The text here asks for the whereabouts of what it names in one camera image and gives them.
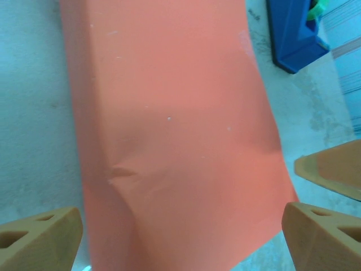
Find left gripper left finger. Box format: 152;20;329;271
0;206;83;271

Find blue tape dispenser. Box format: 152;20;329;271
266;0;331;75

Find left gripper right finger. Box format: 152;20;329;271
281;202;361;271

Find green tape roll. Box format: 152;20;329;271
306;0;331;22

